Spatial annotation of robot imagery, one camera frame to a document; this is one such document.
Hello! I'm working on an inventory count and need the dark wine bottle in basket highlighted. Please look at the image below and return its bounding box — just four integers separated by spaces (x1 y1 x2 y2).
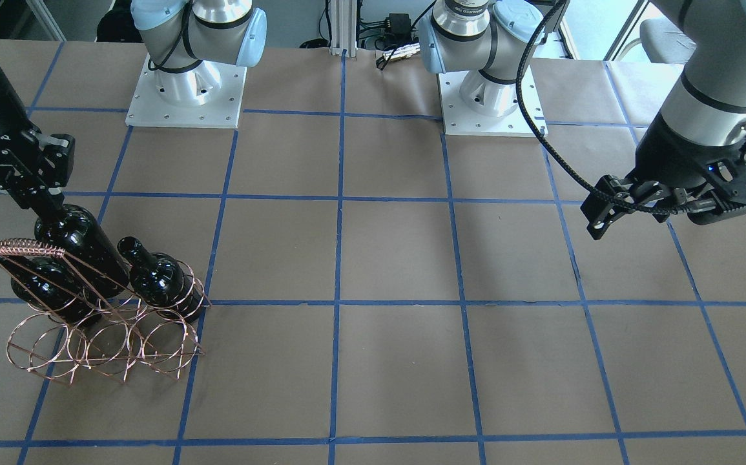
0 256 101 329

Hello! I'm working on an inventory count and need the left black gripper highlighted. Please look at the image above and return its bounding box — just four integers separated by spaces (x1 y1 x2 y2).
581 123 746 240

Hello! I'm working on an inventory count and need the dark wine bottle carried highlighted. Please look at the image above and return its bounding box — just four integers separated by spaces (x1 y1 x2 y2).
29 196 129 300

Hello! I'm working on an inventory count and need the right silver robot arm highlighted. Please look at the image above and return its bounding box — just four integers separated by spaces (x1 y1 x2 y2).
0 66 76 218

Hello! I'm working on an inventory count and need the copper wire wine basket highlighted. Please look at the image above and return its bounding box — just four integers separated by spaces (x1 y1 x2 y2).
0 236 210 385

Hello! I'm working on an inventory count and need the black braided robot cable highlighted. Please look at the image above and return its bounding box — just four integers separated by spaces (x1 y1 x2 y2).
516 0 746 216

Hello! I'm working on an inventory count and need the aluminium frame post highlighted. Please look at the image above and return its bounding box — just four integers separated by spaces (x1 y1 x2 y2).
325 0 360 60

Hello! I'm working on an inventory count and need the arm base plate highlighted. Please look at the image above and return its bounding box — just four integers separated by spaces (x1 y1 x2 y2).
125 61 248 129
437 70 535 138

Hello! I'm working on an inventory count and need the black power adapter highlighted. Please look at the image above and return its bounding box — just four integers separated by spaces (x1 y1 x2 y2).
385 13 412 41

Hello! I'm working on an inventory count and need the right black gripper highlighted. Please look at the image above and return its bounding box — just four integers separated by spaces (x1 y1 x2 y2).
0 127 76 214

